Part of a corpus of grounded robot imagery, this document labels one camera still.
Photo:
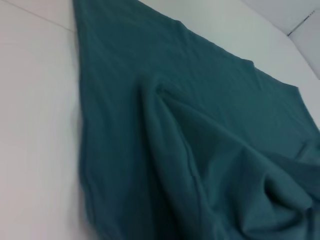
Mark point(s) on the blue shirt with FREE print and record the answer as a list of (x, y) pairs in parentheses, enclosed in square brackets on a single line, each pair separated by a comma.
[(187, 137)]

